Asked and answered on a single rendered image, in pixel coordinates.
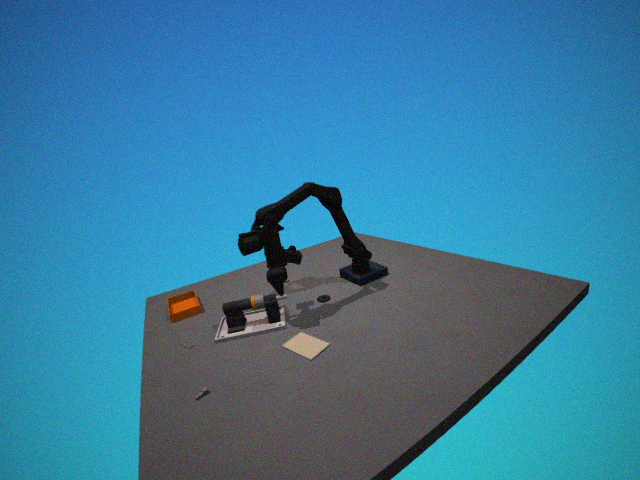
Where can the orange open-top rectangular tray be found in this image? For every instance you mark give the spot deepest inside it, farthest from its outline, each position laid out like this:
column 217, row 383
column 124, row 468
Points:
column 183, row 305

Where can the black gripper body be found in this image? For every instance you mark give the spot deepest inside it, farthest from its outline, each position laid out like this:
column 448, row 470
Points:
column 274, row 259

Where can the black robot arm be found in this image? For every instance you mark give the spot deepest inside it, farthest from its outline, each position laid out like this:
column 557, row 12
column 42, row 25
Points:
column 269, row 216

